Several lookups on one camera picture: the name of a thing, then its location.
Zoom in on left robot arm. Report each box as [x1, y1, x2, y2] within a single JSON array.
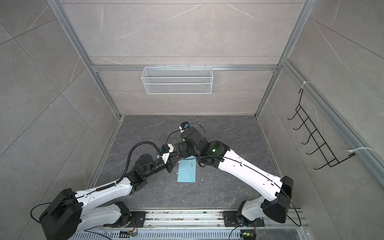
[[39, 154, 179, 240]]

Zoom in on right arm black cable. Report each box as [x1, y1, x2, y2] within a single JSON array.
[[164, 122, 302, 228]]

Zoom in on black wire hook rack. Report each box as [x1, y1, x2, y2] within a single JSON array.
[[287, 89, 356, 170]]

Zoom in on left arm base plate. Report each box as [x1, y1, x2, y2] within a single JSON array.
[[118, 211, 147, 228]]

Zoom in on white wire mesh basket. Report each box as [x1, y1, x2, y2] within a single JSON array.
[[141, 67, 214, 95]]

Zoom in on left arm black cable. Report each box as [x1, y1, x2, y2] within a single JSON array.
[[95, 140, 162, 193]]

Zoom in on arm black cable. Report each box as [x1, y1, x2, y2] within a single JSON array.
[[164, 122, 302, 228], [95, 140, 162, 193]]

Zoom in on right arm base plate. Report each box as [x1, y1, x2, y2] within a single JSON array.
[[222, 211, 265, 227]]

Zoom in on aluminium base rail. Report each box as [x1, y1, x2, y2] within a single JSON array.
[[72, 209, 313, 240]]

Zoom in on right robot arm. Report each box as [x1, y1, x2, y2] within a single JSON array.
[[169, 122, 294, 225]]

